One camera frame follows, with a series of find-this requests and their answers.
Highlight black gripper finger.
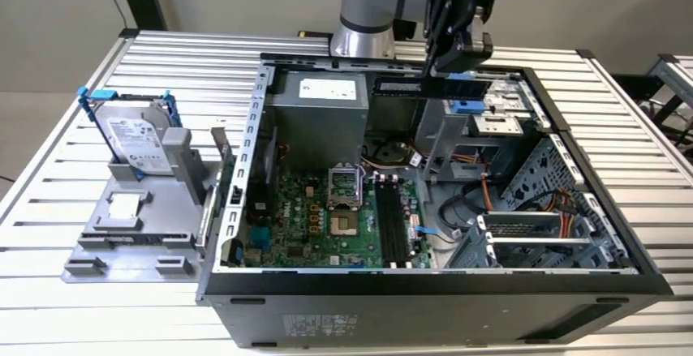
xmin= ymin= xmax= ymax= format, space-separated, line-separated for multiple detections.
xmin=420 ymin=0 xmax=477 ymax=79

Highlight black RAM slot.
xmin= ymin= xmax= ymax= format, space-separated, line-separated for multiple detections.
xmin=380 ymin=175 xmax=397 ymax=268
xmin=375 ymin=175 xmax=391 ymax=268
xmin=387 ymin=175 xmax=404 ymax=268

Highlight blue plastic drive latch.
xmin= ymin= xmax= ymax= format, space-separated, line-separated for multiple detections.
xmin=447 ymin=72 xmax=485 ymax=115

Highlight grey metal drive cage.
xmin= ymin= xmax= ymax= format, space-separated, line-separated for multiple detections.
xmin=413 ymin=70 xmax=542 ymax=181

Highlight grey power supply unit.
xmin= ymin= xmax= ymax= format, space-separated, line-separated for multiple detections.
xmin=265 ymin=71 xmax=372 ymax=171

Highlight metal socket cover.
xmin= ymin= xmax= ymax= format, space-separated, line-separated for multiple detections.
xmin=327 ymin=161 xmax=363 ymax=211

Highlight black case fan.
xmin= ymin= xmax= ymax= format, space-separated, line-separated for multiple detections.
xmin=248 ymin=127 xmax=278 ymax=221

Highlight CPU socket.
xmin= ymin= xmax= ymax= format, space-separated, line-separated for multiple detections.
xmin=329 ymin=208 xmax=361 ymax=239

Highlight grey metal disk bay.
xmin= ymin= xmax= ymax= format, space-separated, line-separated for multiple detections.
xmin=448 ymin=209 xmax=623 ymax=270

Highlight green motherboard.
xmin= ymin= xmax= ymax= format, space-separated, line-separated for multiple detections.
xmin=242 ymin=165 xmax=435 ymax=270

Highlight hard disk in blue carrier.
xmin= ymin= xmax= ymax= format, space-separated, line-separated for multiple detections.
xmin=73 ymin=87 xmax=182 ymax=181

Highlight grey plastic parts rack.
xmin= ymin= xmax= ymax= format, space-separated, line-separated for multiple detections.
xmin=57 ymin=127 xmax=238 ymax=289

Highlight open black PC case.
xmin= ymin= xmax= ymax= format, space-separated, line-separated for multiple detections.
xmin=193 ymin=49 xmax=675 ymax=351

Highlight silver CPU chip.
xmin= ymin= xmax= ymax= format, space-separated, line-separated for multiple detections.
xmin=106 ymin=195 xmax=141 ymax=222

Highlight silver drive bracket plate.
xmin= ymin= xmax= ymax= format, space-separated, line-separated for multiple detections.
xmin=467 ymin=114 xmax=524 ymax=136

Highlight small aluminium frame table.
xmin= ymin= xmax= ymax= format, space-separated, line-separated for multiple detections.
xmin=646 ymin=52 xmax=693 ymax=102

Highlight orange data wire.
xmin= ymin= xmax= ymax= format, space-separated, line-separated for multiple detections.
xmin=479 ymin=172 xmax=495 ymax=212

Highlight black cable inside case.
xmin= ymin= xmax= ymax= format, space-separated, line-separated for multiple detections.
xmin=437 ymin=193 xmax=477 ymax=245

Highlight red yellow power wires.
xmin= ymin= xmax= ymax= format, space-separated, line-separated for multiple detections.
xmin=544 ymin=188 xmax=579 ymax=240

